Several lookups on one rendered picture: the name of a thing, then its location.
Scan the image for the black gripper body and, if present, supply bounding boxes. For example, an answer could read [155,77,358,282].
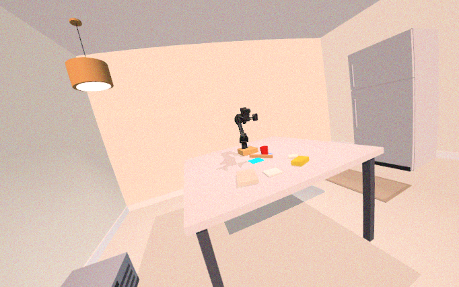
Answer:
[236,113,258,123]

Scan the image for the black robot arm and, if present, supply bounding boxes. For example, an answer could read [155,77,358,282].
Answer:
[234,107,251,149]

